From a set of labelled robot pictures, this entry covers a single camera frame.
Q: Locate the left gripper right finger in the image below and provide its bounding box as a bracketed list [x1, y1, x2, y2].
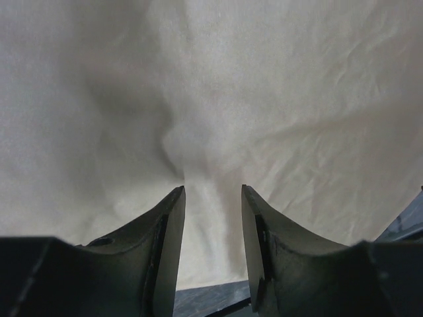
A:
[241, 185, 347, 316]

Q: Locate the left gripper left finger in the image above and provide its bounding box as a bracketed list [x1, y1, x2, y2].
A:
[75, 186, 186, 316]

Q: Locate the peach cloth napkin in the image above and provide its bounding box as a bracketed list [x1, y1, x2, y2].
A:
[1, 1, 422, 289]

